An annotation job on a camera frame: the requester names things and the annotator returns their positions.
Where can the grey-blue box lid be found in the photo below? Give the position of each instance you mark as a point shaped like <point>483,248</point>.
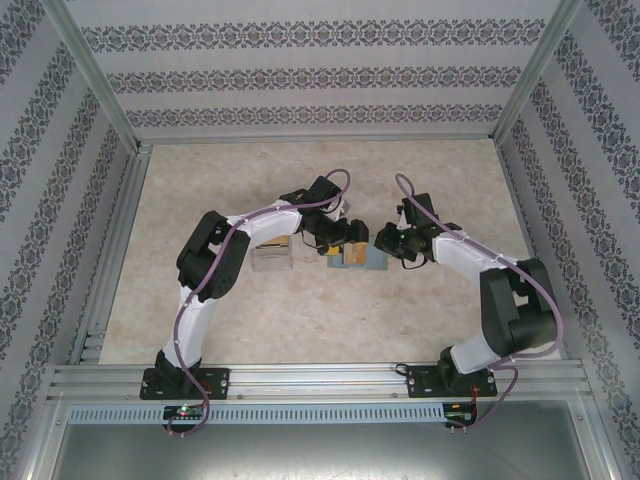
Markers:
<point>375,261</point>

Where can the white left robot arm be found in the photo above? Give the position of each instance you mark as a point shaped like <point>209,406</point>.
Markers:
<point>197,327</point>

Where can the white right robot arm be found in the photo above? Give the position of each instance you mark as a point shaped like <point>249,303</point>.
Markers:
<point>460,260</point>

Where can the clear acrylic card box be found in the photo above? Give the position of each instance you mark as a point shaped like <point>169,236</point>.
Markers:
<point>272,262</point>

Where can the grey metal shelf plate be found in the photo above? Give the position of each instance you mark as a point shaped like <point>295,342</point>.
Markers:
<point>320,455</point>

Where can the long aluminium base rail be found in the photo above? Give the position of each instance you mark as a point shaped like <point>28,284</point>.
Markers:
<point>320,380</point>

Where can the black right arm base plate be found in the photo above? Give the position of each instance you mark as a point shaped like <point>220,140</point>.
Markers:
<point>425,382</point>

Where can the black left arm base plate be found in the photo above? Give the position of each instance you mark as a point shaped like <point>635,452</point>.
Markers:
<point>215,382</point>

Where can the aluminium frame post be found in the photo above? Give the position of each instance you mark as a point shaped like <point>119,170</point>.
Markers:
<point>537,70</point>
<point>90,70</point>

